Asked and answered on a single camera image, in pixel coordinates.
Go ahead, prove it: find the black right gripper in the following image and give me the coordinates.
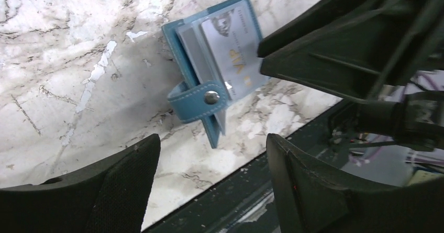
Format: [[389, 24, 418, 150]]
[[261, 0, 443, 151]]

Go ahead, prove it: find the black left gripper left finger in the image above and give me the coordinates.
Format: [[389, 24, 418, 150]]
[[1, 134, 161, 232]]

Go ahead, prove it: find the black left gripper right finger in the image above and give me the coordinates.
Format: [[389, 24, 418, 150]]
[[266, 134, 443, 232]]

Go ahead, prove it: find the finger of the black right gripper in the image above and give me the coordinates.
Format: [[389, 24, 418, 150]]
[[258, 0, 366, 58]]

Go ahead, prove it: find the silver VIP card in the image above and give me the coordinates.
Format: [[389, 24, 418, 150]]
[[199, 0, 266, 101]]

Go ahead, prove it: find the blue card holder wallet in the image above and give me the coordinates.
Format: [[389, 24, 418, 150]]
[[162, 0, 262, 148]]

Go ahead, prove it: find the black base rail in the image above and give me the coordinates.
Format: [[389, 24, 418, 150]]
[[144, 100, 357, 233]]

